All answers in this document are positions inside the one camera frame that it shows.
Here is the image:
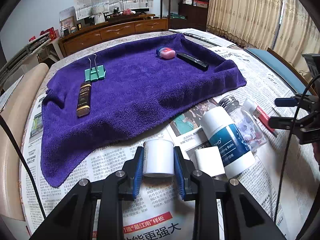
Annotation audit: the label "beige sofa armrest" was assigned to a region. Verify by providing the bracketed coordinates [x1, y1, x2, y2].
[0, 63, 49, 221]

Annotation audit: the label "beige patterned curtain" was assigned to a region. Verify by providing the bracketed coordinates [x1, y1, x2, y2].
[207, 0, 319, 80]

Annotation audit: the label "purple towel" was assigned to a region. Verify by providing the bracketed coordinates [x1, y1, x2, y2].
[40, 34, 247, 187]

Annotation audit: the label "black cable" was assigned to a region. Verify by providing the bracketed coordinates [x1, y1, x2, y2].
[0, 114, 47, 221]

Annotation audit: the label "pink blue eraser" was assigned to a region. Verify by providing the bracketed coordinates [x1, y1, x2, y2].
[156, 47, 176, 60]

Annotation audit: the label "brown gold tube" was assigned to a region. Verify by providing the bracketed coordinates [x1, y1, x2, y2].
[76, 81, 92, 118]

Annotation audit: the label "black rectangular lighter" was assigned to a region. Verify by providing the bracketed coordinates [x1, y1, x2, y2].
[176, 52, 209, 72]

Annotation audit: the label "clear candy bottle silver lid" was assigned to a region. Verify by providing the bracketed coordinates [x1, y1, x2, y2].
[219, 95, 267, 153]

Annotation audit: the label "wooden tv cabinet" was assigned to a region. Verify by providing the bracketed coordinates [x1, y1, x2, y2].
[59, 14, 168, 57]

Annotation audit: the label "blue chair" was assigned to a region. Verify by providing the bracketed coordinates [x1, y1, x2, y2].
[244, 48, 308, 94]

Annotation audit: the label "white square charger plug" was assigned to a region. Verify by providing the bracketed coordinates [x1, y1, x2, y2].
[195, 146, 225, 177]

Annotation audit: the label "small white round jar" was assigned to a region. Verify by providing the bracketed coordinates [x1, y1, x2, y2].
[143, 139, 174, 178]

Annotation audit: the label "folded newspaper far side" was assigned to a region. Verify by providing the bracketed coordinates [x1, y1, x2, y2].
[169, 28, 235, 48]

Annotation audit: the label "white blue balm bottle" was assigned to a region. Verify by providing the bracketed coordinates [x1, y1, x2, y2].
[200, 106, 255, 179]

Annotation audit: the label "pink highlighter pen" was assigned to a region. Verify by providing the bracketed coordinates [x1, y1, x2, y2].
[243, 98, 278, 137]

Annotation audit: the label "green binder clip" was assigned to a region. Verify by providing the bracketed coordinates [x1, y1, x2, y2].
[85, 54, 106, 82]

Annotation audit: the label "dark wooden shelf unit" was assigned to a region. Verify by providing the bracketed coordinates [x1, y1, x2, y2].
[160, 0, 209, 31]

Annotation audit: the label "newspaper sheets on table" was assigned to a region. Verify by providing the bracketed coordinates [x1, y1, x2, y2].
[19, 45, 316, 240]

